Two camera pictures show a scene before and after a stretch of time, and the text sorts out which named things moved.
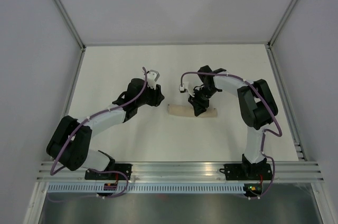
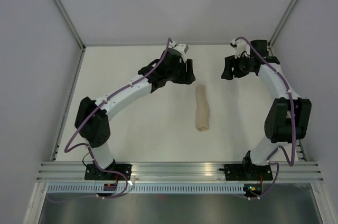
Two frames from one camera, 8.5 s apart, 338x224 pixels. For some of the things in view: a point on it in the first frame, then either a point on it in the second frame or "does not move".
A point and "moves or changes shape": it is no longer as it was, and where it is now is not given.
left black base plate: [125, 168] does not move
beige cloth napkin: [178, 110] moves or changes shape
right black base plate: [247, 171] does not move
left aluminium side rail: [72, 90] does not move
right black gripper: [199, 107] -> [231, 62]
